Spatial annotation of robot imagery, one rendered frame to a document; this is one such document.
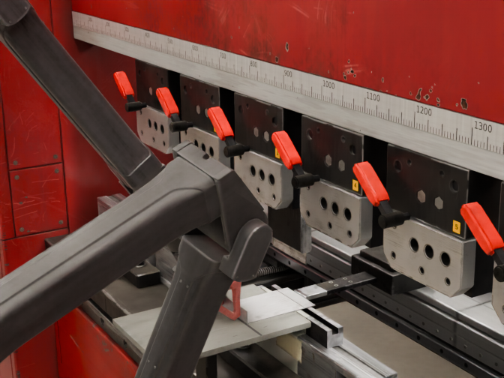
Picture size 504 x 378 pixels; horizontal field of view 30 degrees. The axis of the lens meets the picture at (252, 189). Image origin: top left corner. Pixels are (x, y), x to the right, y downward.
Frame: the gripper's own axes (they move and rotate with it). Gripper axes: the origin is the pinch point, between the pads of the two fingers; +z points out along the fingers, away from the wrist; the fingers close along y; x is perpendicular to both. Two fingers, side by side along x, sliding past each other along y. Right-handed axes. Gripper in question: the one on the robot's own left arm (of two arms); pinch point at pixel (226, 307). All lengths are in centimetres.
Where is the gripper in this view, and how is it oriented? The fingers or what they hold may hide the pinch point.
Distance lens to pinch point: 152.4
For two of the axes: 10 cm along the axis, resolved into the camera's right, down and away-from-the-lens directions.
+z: 4.2, 7.7, 4.8
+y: -5.0, -2.4, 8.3
